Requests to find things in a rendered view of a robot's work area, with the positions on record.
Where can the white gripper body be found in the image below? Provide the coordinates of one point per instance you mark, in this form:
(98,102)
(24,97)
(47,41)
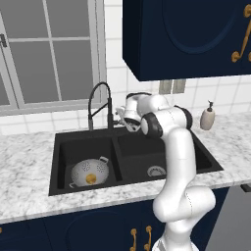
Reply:
(120,112)

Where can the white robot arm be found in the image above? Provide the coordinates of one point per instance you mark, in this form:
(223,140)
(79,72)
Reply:
(178,157)

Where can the black sink faucet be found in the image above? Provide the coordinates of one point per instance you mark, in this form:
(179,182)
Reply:
(109,104)

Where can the black double sink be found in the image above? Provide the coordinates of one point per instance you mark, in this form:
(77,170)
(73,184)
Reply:
(137,153)

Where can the white colander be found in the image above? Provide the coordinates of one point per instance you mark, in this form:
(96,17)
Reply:
(85,170)

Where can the metal sink drain strainer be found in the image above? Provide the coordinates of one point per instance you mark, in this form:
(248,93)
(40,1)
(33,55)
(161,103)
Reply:
(156,171)

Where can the golden kiwi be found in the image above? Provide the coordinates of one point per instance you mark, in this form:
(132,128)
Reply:
(91,178)

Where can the beige soap dispenser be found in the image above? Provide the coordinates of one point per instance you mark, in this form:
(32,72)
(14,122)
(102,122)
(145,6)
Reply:
(207,118)

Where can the grey framed window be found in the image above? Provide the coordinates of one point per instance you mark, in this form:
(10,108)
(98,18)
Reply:
(49,52)

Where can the navy base cupboard door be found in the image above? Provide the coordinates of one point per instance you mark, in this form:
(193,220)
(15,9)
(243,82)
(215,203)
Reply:
(94,228)
(21,237)
(212,209)

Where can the dark window latch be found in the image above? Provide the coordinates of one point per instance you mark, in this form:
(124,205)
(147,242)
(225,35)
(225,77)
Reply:
(3,40)

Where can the grey dishwasher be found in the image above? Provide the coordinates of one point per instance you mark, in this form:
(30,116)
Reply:
(232,222)

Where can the grey wall outlet plate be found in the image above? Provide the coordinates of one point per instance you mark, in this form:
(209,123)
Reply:
(165,87)
(179,85)

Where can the navy wall cupboard door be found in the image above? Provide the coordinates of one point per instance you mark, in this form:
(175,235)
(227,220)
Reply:
(189,32)

